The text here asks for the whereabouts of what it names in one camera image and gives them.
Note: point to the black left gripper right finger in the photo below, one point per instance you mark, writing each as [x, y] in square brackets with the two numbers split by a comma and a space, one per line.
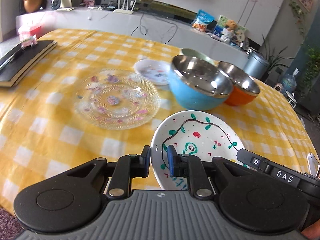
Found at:
[194, 170]

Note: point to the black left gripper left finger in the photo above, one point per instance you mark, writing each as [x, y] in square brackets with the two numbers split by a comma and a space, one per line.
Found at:
[124, 170]

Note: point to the white painted ceramic plate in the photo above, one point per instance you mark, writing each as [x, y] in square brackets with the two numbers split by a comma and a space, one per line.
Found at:
[193, 133]

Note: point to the clear glass floral plate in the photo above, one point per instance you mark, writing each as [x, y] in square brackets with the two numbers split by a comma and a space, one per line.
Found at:
[116, 99]

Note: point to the blue steel-lined bowl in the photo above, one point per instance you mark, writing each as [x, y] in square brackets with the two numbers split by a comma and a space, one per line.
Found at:
[197, 84]

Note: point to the orange steel-lined bowl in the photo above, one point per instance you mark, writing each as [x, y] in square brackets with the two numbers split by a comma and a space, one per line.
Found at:
[245, 89]

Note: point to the small white floral plate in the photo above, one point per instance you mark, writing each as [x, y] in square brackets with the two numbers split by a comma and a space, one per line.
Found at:
[155, 71]

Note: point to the green ceramic bowl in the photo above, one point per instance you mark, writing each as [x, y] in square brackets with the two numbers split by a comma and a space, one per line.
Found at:
[193, 53]

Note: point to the yellow checkered tablecloth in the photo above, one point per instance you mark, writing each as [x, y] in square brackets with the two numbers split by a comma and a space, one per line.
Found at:
[41, 135]

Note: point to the blue water bottle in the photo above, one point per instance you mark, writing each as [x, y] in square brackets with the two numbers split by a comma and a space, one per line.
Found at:
[288, 82]

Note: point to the grey metal bin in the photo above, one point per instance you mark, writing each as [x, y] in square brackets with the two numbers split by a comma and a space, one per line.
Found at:
[256, 65]

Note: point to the potted green plant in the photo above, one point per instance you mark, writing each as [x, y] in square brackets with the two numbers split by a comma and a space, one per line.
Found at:
[274, 60]

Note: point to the white tv cabinet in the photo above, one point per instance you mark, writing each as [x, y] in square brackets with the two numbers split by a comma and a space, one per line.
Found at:
[139, 25]

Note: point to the teddy bear toy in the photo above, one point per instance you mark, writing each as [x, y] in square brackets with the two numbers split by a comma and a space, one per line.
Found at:
[228, 31]

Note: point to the blue snack bag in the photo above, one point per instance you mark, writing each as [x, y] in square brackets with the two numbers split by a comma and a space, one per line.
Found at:
[202, 20]

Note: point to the black notebook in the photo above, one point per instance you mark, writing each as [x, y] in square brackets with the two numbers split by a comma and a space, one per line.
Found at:
[13, 73]

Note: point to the white wifi router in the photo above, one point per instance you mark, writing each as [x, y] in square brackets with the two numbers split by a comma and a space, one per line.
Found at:
[126, 7]

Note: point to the pink binder clip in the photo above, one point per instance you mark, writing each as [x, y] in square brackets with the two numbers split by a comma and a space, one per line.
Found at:
[29, 42]

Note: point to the black pen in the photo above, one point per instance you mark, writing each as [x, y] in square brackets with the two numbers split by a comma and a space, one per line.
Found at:
[13, 57]

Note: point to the pink box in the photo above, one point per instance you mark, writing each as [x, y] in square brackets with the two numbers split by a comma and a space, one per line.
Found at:
[27, 31]

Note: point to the white wire stool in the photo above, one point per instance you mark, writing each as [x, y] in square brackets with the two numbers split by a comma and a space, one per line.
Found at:
[291, 99]

